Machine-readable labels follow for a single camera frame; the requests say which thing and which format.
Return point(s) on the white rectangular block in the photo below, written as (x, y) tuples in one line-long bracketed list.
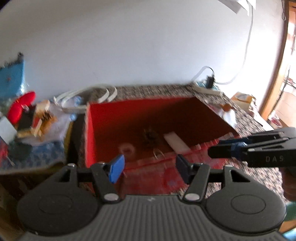
[(177, 142)]

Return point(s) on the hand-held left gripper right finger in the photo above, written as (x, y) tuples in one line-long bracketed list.
[(182, 166)]

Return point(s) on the blue fabric bag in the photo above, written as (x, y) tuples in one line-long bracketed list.
[(11, 76)]

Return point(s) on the brown wooden figure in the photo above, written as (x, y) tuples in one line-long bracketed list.
[(225, 107)]

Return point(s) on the wooden door frame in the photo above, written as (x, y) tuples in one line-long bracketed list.
[(281, 58)]

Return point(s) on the white power strip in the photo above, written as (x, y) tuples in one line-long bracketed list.
[(208, 90)]

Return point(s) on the blue white packet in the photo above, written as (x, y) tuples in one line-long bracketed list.
[(76, 102)]

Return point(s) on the blue patterned cloth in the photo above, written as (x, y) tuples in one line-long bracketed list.
[(41, 155)]

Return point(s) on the clear tape roll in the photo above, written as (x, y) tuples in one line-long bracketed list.
[(121, 150)]

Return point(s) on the yellow cardboard box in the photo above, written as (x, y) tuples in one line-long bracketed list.
[(242, 98)]

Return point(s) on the white wall fixture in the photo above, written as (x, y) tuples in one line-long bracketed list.
[(238, 4)]

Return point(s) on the black power adapter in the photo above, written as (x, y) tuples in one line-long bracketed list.
[(210, 81)]

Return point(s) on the person's right hand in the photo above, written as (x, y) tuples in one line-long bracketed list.
[(290, 183)]

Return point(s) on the white rectangular case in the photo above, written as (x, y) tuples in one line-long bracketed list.
[(8, 129)]

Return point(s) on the large brown pine cone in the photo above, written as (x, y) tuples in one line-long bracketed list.
[(150, 138)]

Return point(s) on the metal wrench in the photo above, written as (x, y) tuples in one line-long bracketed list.
[(158, 154)]

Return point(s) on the red brocade cardboard box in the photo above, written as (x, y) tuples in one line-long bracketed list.
[(138, 115)]

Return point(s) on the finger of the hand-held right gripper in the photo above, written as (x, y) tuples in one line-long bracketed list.
[(222, 151), (254, 138)]

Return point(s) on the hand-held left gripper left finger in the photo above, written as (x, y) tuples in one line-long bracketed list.
[(116, 168)]

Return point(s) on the red oval case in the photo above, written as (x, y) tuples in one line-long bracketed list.
[(20, 106)]

